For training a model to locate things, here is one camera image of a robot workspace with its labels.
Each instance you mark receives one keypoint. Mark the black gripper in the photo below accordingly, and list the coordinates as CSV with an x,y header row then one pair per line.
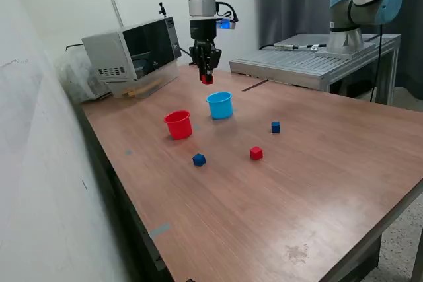
x,y
203,30

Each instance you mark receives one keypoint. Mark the wooden sticks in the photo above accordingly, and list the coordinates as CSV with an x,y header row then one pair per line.
x,y
138,91

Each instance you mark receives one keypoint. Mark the dark grey curtain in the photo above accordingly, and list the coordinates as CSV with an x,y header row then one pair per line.
x,y
291,14

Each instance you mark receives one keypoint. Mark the blue plastic cup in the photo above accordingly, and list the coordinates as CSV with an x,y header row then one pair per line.
x,y
220,108

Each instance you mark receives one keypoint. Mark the white thin rod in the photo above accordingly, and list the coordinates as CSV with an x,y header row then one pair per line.
x,y
117,13

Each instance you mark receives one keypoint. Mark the clear plastic bag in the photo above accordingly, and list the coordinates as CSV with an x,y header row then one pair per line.
x,y
76,77

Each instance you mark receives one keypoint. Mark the blue cube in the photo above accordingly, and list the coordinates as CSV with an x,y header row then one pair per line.
x,y
276,127
199,160

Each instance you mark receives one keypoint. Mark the clear plastic box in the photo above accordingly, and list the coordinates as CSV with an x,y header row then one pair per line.
x,y
165,79

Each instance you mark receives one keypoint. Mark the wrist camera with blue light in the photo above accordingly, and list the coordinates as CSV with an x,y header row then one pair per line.
x,y
226,24

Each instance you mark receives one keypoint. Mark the red plastic cup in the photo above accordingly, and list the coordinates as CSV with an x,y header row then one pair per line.
x,y
180,128

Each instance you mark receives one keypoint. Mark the silver connector box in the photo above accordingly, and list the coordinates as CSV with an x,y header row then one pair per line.
x,y
285,46

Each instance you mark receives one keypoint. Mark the red cube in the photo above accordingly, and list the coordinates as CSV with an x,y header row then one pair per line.
x,y
207,80
256,154

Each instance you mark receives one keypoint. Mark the silver microwave oven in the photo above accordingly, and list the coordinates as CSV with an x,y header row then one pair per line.
x,y
109,54

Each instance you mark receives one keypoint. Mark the aluminium robot base table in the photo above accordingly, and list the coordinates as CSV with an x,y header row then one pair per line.
x,y
297,60

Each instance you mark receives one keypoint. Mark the small black camera mount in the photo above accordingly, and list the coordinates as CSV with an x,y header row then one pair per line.
x,y
162,9

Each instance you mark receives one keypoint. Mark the large grey tape piece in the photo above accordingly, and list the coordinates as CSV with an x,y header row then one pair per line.
x,y
159,230

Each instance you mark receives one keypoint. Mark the dark flat strip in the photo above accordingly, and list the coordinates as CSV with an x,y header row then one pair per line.
x,y
254,86

